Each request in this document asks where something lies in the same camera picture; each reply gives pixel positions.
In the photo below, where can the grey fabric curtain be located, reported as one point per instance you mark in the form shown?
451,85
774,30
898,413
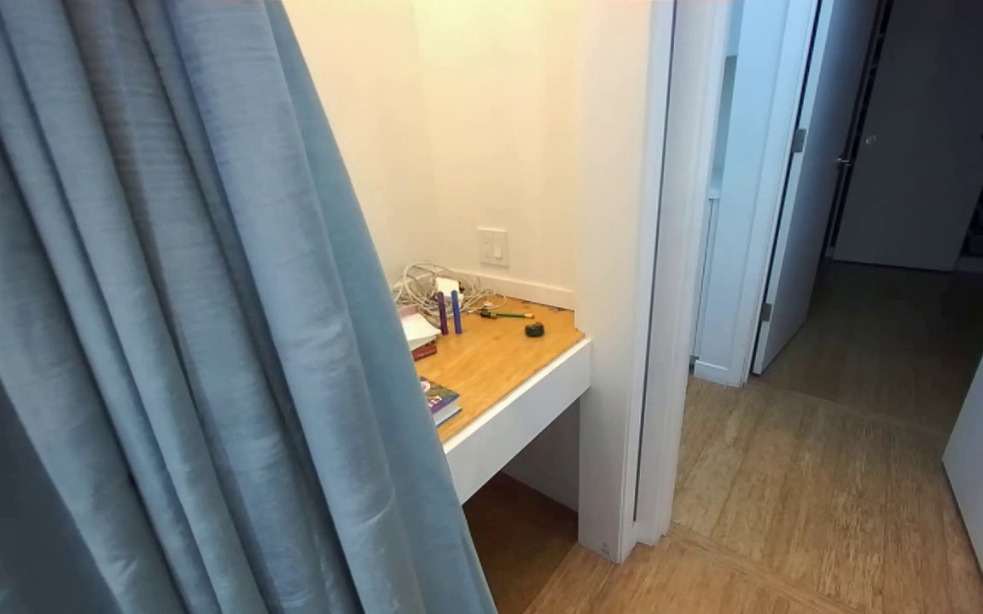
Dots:
207,405

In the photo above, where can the small black object on desk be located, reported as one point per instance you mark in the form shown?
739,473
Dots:
533,329

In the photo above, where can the wooden built-in desk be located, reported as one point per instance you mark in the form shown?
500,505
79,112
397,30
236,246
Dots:
509,388

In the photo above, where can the white box on desk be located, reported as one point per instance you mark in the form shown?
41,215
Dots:
421,334

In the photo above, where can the book on desk edge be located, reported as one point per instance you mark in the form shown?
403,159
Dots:
443,399

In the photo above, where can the dark closed door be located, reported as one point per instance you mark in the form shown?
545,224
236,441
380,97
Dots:
921,163

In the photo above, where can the white wall outlet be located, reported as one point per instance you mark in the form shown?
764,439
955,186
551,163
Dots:
493,246

